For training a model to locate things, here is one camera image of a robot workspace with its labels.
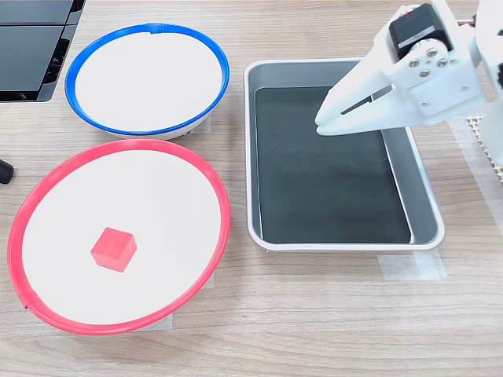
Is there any blue-rimmed white plate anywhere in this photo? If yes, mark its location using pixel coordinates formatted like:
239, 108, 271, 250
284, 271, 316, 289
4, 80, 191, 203
64, 22, 230, 141

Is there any steel tray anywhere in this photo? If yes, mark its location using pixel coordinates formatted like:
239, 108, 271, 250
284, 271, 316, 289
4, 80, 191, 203
243, 57, 446, 253

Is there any black tray mat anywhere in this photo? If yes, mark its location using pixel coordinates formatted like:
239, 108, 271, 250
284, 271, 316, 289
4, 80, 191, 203
254, 86, 413, 244

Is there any black glossy device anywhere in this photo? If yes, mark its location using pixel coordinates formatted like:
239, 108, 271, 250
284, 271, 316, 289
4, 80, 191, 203
0, 0, 87, 104

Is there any clear tape strip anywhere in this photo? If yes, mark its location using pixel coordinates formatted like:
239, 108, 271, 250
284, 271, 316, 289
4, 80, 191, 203
129, 312, 174, 333
376, 251, 447, 281

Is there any pale perforated base plate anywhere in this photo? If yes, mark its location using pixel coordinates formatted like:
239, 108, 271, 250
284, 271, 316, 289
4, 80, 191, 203
466, 114, 503, 182

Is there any red-rimmed white plate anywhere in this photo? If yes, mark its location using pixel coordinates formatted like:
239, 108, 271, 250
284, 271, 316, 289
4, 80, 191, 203
6, 137, 232, 336

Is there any small red cube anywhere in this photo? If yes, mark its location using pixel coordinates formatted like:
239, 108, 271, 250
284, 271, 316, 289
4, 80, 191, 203
90, 226, 138, 273

